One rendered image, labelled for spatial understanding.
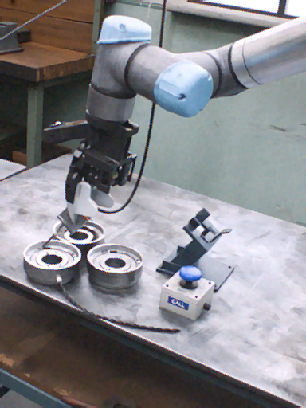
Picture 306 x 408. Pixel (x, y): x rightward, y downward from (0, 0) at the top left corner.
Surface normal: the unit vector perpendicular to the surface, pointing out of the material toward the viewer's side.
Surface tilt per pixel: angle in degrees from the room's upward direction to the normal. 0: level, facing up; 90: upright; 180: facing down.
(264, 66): 110
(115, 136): 91
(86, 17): 90
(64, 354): 0
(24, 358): 0
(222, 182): 90
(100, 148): 91
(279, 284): 0
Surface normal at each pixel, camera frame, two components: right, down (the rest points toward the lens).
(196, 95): 0.72, 0.48
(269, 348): 0.11, -0.90
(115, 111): 0.25, 0.54
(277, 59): -0.53, 0.57
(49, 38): -0.48, 0.32
